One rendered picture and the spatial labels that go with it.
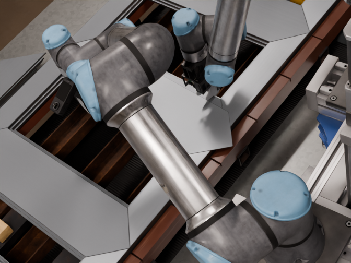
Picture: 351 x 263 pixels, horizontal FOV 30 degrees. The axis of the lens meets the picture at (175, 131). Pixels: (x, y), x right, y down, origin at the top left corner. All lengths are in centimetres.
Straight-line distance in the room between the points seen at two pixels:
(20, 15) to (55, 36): 220
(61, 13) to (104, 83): 135
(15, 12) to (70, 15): 142
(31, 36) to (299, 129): 112
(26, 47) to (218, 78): 111
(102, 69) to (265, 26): 96
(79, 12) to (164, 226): 109
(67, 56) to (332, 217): 79
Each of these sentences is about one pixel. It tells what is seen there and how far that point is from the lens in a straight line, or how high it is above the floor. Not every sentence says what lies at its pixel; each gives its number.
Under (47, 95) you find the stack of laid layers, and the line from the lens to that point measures 228.
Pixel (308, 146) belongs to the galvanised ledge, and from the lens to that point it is 208.
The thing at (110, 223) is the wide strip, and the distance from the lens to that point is 188.
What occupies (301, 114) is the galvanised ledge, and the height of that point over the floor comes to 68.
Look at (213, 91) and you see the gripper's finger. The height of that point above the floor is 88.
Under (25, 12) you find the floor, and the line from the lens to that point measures 399.
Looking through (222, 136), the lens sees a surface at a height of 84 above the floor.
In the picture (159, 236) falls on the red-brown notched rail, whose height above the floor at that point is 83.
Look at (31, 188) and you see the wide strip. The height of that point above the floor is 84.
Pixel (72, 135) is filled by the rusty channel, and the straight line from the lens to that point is 226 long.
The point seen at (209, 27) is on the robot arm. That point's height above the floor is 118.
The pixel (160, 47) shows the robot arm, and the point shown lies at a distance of 136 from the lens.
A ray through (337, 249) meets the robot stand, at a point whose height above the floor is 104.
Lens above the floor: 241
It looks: 52 degrees down
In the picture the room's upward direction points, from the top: 23 degrees counter-clockwise
